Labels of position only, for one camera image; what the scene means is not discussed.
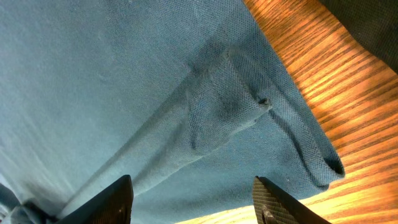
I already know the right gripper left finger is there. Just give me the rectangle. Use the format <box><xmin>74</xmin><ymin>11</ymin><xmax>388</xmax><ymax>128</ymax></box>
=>
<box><xmin>56</xmin><ymin>175</ymin><xmax>134</xmax><ymax>224</ymax></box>

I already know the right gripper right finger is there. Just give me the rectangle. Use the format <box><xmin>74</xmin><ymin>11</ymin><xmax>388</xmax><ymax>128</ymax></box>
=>
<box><xmin>252</xmin><ymin>176</ymin><xmax>330</xmax><ymax>224</ymax></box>

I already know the blue t-shirt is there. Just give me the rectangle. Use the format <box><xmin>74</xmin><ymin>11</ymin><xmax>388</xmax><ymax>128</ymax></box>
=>
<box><xmin>1</xmin><ymin>0</ymin><xmax>345</xmax><ymax>223</ymax></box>

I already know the black garment right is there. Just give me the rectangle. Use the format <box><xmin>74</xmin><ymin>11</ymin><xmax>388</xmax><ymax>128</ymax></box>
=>
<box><xmin>320</xmin><ymin>0</ymin><xmax>397</xmax><ymax>72</ymax></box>

